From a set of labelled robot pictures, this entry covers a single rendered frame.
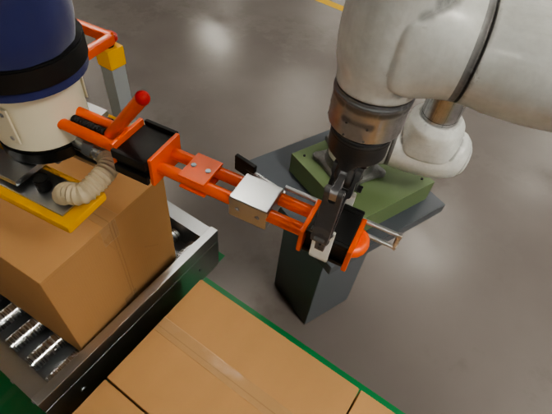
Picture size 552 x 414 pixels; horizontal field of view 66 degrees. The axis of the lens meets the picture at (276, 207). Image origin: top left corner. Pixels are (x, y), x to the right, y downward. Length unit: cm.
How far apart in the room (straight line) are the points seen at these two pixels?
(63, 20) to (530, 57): 64
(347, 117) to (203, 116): 246
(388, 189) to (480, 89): 98
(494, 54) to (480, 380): 184
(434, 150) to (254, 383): 82
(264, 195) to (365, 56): 33
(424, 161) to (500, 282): 132
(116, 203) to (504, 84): 92
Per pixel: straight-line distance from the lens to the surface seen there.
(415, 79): 43
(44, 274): 106
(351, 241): 64
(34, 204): 90
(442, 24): 42
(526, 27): 44
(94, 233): 109
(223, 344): 135
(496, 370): 222
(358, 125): 48
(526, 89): 44
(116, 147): 77
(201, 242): 145
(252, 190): 69
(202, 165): 73
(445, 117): 119
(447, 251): 245
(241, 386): 131
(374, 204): 134
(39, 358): 144
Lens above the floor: 179
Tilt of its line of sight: 49 degrees down
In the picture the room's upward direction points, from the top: 8 degrees clockwise
